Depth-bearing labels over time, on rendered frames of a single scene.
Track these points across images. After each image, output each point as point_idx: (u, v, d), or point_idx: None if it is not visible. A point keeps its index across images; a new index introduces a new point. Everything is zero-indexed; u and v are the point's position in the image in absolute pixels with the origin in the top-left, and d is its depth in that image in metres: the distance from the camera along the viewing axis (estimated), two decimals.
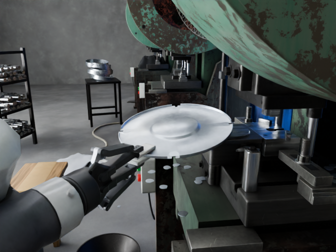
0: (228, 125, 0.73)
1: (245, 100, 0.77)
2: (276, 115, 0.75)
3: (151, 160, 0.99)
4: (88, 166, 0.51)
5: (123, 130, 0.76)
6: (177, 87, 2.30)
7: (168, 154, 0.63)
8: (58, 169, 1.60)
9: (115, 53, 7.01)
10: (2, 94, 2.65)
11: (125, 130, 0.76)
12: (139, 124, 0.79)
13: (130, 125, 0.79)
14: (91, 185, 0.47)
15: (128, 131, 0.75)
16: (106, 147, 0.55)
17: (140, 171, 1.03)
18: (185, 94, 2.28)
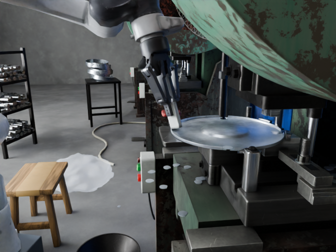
0: None
1: (245, 100, 0.77)
2: (276, 115, 0.75)
3: (151, 160, 0.99)
4: (150, 60, 0.73)
5: (226, 148, 0.64)
6: None
7: (277, 134, 0.74)
8: (58, 169, 1.60)
9: (115, 53, 7.01)
10: (2, 94, 2.65)
11: (227, 147, 0.65)
12: (212, 142, 0.68)
13: (213, 145, 0.66)
14: (141, 52, 0.76)
15: (230, 146, 0.65)
16: (152, 80, 0.72)
17: (140, 171, 1.03)
18: (185, 94, 2.28)
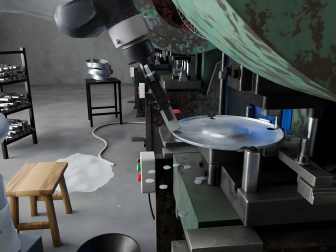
0: None
1: (245, 100, 0.77)
2: (276, 115, 0.75)
3: (151, 160, 0.99)
4: (146, 64, 0.66)
5: None
6: (177, 87, 2.30)
7: None
8: (58, 169, 1.60)
9: (115, 53, 7.01)
10: (2, 94, 2.65)
11: None
12: (266, 133, 0.75)
13: (274, 132, 0.76)
14: (127, 59, 0.67)
15: None
16: (158, 85, 0.67)
17: (140, 171, 1.03)
18: (185, 94, 2.28)
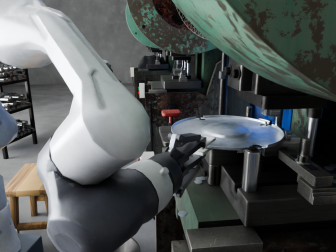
0: None
1: (245, 100, 0.77)
2: (276, 115, 0.75)
3: None
4: (167, 151, 0.52)
5: None
6: (177, 87, 2.30)
7: None
8: None
9: (115, 53, 7.01)
10: (2, 94, 2.65)
11: None
12: (217, 120, 0.87)
13: (212, 118, 0.89)
14: (175, 168, 0.49)
15: None
16: None
17: None
18: (185, 94, 2.28)
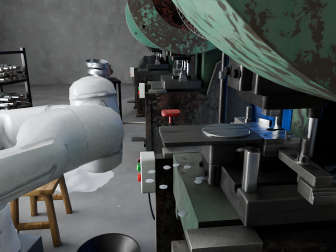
0: None
1: (245, 100, 0.77)
2: (276, 115, 0.75)
3: (151, 160, 0.99)
4: None
5: None
6: (177, 87, 2.30)
7: None
8: None
9: (115, 53, 7.01)
10: (2, 94, 2.65)
11: None
12: None
13: None
14: None
15: None
16: None
17: (140, 171, 1.03)
18: (185, 94, 2.28)
